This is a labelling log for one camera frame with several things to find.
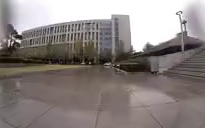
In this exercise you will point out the grass lawn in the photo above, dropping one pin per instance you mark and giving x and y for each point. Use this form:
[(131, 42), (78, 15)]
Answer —
[(26, 69)]

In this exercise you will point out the wet grey paved plaza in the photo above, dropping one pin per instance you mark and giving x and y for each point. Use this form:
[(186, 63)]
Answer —
[(90, 96)]

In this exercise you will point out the long low hedge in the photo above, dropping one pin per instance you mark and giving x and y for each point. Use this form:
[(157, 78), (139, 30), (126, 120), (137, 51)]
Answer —
[(13, 60)]

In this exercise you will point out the low flat-roofed building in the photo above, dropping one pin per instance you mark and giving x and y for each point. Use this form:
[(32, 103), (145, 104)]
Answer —
[(171, 45)]

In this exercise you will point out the large curved pale building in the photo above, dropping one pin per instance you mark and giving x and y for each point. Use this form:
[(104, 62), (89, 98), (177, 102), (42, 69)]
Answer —
[(90, 35)]

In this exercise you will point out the row of trees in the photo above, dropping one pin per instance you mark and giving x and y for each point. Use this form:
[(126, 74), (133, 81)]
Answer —
[(66, 51)]

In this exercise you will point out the dark green hedge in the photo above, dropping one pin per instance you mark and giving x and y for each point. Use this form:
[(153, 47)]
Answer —
[(133, 65)]

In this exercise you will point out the white car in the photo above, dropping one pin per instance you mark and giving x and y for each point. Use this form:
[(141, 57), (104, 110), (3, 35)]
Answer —
[(107, 64)]

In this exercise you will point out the pale concrete wall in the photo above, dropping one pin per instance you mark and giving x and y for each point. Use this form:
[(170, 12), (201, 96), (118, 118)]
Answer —
[(168, 61)]

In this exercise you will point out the grey stone steps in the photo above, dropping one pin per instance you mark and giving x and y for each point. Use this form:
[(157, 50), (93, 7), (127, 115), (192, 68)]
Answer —
[(195, 66)]

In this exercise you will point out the dark pine tree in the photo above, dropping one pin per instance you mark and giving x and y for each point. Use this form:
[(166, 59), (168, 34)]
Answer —
[(10, 41)]

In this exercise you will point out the tall lamp pole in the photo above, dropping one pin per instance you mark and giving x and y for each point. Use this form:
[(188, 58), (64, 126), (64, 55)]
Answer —
[(181, 33)]

